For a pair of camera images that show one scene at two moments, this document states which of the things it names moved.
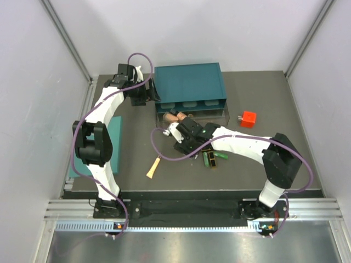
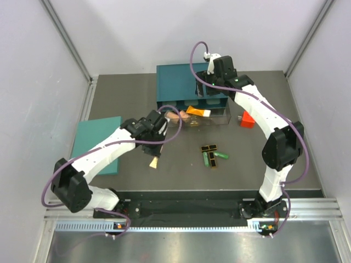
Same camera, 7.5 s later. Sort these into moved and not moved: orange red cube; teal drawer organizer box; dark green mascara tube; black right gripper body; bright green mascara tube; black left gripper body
Moved: black right gripper body; black left gripper body
Not moved: orange red cube; teal drawer organizer box; dark green mascara tube; bright green mascara tube
